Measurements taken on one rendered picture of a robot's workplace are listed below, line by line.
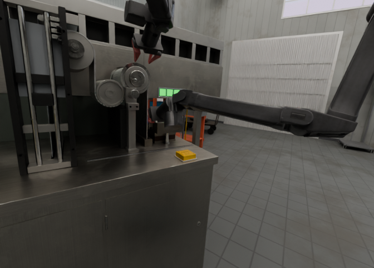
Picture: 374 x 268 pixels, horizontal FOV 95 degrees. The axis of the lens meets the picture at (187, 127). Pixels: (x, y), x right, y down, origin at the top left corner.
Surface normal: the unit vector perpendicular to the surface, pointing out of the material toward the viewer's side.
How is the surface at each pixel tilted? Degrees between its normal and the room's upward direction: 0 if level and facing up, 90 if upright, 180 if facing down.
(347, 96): 66
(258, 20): 90
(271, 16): 90
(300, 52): 90
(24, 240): 90
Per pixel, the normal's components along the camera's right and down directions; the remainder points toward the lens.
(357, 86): -0.42, -0.22
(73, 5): 0.55, 0.21
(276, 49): -0.53, 0.15
